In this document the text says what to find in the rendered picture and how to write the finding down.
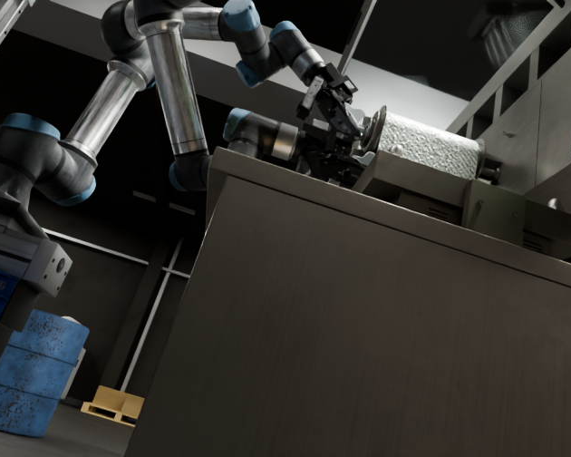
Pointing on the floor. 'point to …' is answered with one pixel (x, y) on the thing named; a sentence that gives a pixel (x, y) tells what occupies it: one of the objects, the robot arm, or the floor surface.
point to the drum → (31, 375)
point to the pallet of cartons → (125, 403)
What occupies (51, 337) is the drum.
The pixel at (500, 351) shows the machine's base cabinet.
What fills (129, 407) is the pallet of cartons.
